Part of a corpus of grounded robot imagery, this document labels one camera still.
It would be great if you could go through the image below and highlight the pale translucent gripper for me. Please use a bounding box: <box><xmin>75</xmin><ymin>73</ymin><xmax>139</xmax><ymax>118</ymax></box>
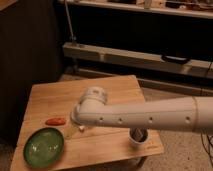
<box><xmin>64</xmin><ymin>113</ymin><xmax>80</xmax><ymax>139</ymax></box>

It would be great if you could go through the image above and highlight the red pepper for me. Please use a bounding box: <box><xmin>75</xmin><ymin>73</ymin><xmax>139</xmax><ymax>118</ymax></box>
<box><xmin>45</xmin><ymin>118</ymin><xmax>66</xmax><ymax>126</ymax></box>

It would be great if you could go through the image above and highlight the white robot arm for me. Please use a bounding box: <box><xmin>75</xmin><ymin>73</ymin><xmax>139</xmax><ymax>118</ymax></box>
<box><xmin>65</xmin><ymin>87</ymin><xmax>213</xmax><ymax>139</ymax></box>

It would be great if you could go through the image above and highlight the green ceramic bowl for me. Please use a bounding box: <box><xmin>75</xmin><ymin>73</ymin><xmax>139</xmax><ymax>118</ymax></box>
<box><xmin>23</xmin><ymin>127</ymin><xmax>64</xmax><ymax>169</ymax></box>

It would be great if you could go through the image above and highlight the wooden table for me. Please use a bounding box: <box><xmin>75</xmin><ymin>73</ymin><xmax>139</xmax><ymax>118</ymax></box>
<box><xmin>10</xmin><ymin>75</ymin><xmax>164</xmax><ymax>171</ymax></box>

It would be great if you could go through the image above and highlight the white cup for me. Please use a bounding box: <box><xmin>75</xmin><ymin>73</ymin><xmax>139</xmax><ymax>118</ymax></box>
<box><xmin>129</xmin><ymin>128</ymin><xmax>148</xmax><ymax>148</ymax></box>

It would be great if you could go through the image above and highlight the metal pole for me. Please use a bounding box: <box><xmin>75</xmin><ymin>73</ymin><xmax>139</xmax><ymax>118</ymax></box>
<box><xmin>64</xmin><ymin>0</ymin><xmax>77</xmax><ymax>45</ymax></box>

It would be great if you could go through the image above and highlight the long wooden shelf unit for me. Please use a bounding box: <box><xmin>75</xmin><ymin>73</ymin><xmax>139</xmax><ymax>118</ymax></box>
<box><xmin>63</xmin><ymin>42</ymin><xmax>213</xmax><ymax>78</ymax></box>

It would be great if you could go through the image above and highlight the black device on shelf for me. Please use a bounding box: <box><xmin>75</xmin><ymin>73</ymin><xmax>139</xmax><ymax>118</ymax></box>
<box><xmin>161</xmin><ymin>55</ymin><xmax>191</xmax><ymax>64</ymax></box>

